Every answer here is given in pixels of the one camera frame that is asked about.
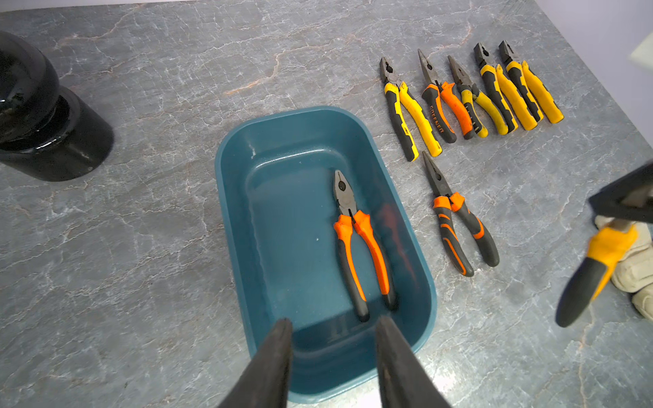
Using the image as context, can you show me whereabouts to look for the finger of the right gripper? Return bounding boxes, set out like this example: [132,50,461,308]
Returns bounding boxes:
[588,161,652,224]

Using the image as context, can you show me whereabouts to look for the teal plastic storage box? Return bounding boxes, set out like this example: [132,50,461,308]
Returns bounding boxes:
[215,106,437,404]

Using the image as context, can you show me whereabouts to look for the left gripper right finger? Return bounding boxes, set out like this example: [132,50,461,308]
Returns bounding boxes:
[375,316,450,408]

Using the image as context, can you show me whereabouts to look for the yellow grey pliers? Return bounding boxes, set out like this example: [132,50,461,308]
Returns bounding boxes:
[378,55,444,163]

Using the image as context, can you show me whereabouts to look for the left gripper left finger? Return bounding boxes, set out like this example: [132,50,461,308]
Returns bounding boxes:
[219,318,292,407]

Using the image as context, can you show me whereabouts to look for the beige work glove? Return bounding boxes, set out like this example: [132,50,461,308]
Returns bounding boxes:
[590,215,652,321]

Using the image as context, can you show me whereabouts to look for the yellow long nose pliers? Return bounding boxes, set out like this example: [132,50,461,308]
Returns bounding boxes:
[555,219,638,327]

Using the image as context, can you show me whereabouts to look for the orange handled pliers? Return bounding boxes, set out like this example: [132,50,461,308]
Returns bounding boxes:
[332,169,399,323]

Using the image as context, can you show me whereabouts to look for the black vase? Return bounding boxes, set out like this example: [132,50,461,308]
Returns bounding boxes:
[1,32,114,182]

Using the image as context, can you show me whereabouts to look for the yellow black pliers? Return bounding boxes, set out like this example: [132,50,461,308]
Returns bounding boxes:
[474,42,537,135]
[447,55,508,138]
[498,41,565,123]

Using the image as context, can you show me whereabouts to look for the orange black pliers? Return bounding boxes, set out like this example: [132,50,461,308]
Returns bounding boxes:
[422,150,501,279]

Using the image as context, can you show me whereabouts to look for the grey orange Greener pliers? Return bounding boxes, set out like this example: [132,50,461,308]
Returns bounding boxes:
[418,49,475,144]

